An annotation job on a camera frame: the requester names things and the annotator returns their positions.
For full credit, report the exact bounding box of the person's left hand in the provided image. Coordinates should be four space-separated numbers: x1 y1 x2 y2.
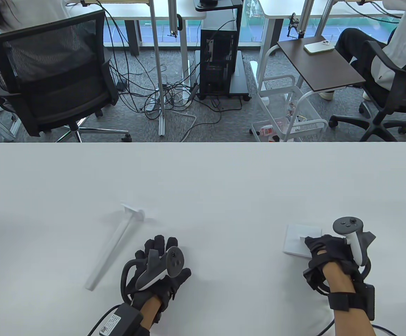
131 235 192 308

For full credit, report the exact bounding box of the person's right hand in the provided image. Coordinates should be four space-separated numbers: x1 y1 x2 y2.
304 235 359 277

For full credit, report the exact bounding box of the white headphone stand base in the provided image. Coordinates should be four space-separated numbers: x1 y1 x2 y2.
283 224 323 259

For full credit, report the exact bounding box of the white T-shaped stand pole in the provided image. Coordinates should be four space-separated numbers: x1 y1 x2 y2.
85 203 147 292

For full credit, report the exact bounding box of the person's left forearm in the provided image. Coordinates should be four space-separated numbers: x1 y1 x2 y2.
138 297 163 336

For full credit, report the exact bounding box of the person's right forearm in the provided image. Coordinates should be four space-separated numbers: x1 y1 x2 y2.
320 261 378 336

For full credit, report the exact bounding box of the grey white left hand controller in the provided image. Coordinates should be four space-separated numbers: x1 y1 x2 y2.
135 247 185 291

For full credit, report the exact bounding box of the grey white hand controller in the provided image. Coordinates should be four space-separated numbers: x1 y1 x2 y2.
135 247 185 291
333 216 377 266

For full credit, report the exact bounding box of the grey white right hand controller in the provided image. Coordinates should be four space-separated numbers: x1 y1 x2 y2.
333 216 377 266

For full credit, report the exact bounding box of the black left wrist sensor box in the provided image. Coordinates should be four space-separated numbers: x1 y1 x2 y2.
99 304 144 336

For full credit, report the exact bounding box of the black wrist sensor box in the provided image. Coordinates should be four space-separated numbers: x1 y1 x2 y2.
359 283 376 322
99 304 144 336

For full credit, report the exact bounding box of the black right wrist sensor box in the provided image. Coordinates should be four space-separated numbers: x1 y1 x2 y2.
359 283 376 322

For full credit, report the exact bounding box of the black office chair with armrests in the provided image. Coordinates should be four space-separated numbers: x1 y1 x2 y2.
328 38 406 142

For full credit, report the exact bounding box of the brown side table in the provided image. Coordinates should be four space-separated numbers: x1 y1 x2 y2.
257 36 366 105

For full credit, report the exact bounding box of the black computer cart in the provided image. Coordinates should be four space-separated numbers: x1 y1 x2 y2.
193 0 250 102

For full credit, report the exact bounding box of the white phone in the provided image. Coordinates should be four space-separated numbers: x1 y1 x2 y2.
303 40 333 55

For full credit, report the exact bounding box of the black computer tower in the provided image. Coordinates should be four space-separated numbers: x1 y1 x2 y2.
200 29 238 95

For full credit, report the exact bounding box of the black mesh office chair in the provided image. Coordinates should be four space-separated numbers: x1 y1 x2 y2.
0 9 132 142

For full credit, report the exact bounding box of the white desk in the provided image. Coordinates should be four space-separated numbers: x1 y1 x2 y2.
259 0 385 46
66 0 207 84

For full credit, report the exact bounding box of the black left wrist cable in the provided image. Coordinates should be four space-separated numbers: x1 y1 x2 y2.
87 304 121 336

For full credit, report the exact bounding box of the white wire trolley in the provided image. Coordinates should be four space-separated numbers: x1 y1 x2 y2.
249 75 329 142

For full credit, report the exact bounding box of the bundle of black cables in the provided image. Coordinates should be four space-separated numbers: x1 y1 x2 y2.
94 0 243 121

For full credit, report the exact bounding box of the tall aluminium profile post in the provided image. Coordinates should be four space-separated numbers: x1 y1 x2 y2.
149 0 166 136

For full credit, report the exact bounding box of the white metal frame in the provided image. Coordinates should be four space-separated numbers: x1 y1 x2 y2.
0 94 23 140

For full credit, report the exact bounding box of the black clamp bracket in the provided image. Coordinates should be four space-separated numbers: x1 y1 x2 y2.
287 13 307 39

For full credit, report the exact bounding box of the short aluminium profile post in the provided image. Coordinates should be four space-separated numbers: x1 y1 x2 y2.
168 0 179 37

